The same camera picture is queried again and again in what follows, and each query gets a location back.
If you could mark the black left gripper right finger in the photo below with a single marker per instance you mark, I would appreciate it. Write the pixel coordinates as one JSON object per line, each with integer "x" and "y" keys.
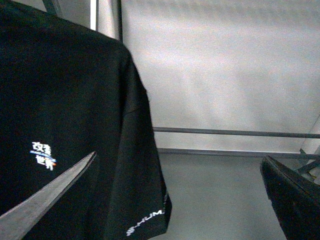
{"x": 294, "y": 199}

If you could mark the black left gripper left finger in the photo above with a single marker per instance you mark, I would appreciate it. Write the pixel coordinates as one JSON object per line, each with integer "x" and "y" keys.
{"x": 18, "y": 221}

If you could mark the black printed t-shirt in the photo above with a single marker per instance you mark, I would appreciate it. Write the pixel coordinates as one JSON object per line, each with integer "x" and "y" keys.
{"x": 67, "y": 91}

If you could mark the metal clothes rack frame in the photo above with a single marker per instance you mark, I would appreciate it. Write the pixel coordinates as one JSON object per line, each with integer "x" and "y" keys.
{"x": 53, "y": 7}

